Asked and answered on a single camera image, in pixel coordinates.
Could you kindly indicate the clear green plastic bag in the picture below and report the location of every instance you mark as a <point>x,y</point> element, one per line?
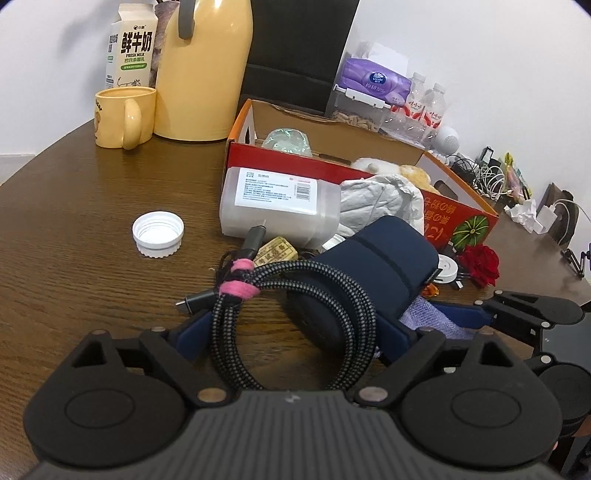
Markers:
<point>286,138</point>

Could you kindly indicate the tan wooden tag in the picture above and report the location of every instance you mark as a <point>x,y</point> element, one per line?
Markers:
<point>274,251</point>

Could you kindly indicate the purple knitted cloth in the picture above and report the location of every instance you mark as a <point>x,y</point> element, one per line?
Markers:
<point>429,314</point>

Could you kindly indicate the black tripod stand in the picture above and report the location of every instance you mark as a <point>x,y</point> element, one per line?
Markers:
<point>575,258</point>

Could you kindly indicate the red orange cardboard box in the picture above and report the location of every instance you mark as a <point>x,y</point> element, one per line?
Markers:
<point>286,157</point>

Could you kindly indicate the clear plastic box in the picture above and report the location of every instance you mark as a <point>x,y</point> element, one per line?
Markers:
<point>406,127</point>

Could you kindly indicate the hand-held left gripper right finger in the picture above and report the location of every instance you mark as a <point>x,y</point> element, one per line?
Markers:
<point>392,339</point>

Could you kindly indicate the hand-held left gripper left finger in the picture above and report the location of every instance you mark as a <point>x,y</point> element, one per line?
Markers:
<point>194,332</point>

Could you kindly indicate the white tissue bundle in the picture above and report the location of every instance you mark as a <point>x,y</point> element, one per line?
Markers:
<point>374,198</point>

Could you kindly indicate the yellow snack packet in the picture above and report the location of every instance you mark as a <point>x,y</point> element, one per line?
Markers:
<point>516,177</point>

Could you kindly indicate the clear container with seeds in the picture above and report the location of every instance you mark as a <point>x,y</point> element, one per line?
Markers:
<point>355,115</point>

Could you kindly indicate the large white ribbed bottle cap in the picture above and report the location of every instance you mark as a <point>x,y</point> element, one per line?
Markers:
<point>158,233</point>

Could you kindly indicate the black paper bag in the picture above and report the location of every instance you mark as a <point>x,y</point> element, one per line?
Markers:
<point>295,46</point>

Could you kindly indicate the white charger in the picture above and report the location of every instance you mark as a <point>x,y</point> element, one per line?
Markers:
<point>551,217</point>

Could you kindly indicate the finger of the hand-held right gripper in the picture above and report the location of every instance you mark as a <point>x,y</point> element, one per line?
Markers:
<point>461,314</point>
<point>541,362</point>

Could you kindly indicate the white milk carton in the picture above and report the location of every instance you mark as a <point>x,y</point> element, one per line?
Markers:
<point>134,46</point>

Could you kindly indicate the brown paper bag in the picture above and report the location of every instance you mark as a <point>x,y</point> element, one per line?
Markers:
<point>570,221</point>

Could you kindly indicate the yellow ceramic mug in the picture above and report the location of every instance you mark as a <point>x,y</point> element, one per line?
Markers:
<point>120,115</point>

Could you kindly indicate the crumpled white paper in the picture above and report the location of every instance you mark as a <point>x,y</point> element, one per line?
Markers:
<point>524,216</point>

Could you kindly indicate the yellow plush toy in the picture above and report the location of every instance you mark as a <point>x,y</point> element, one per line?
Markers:
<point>406,173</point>

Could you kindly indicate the red artificial rose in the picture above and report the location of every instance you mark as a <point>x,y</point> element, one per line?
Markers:
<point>480,265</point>

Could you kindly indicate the purple tissue pack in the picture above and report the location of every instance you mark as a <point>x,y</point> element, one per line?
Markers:
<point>376,81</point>

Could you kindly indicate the white robot figure speaker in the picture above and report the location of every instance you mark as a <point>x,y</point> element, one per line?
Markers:
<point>447,138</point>

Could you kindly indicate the small black device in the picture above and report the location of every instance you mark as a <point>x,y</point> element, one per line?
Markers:
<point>485,156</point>

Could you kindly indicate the yellow thermos jug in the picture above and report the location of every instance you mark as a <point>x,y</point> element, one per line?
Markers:
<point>207,83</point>

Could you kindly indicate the navy blue pouch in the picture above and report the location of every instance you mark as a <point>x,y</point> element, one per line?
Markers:
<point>369,263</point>

